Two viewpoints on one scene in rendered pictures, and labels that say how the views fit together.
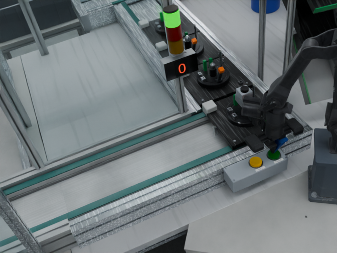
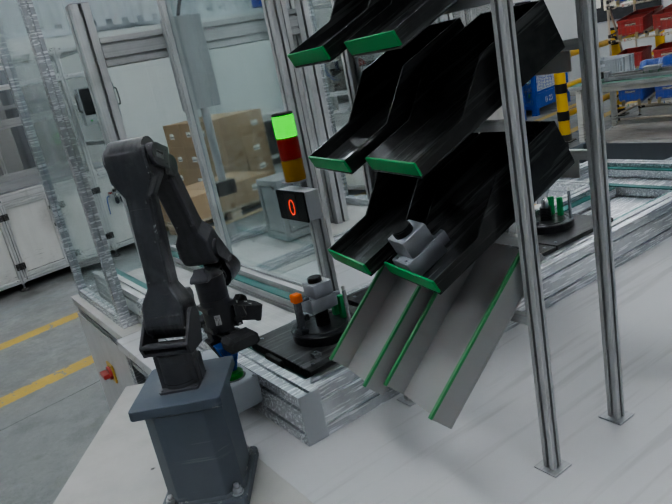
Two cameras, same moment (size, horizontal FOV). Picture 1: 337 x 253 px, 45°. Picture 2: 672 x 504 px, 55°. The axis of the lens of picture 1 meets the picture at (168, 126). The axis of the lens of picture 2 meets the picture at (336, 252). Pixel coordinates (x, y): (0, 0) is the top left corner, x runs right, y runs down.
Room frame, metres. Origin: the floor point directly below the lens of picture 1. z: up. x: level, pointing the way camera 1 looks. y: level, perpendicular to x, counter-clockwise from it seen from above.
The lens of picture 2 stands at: (0.76, -1.50, 1.52)
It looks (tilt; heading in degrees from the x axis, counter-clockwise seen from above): 17 degrees down; 73
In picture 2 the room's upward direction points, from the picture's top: 11 degrees counter-clockwise
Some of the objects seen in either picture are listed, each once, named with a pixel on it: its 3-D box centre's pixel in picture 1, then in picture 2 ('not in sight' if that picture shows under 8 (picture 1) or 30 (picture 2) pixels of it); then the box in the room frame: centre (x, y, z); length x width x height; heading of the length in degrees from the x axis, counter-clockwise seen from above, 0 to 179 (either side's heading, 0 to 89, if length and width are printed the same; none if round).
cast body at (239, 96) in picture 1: (242, 94); (321, 290); (1.09, -0.29, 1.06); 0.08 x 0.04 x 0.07; 15
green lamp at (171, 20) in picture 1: (171, 16); (284, 126); (1.14, -0.07, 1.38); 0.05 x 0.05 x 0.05
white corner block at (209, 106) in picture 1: (209, 108); not in sight; (1.15, -0.17, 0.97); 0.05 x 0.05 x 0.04; 15
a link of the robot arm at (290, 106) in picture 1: (276, 110); (209, 280); (0.87, -0.33, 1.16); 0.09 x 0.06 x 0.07; 60
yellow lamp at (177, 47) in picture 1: (175, 43); (293, 169); (1.14, -0.07, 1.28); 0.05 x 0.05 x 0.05
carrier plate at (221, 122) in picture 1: (244, 116); (326, 335); (1.08, -0.29, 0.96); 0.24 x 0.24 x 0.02; 15
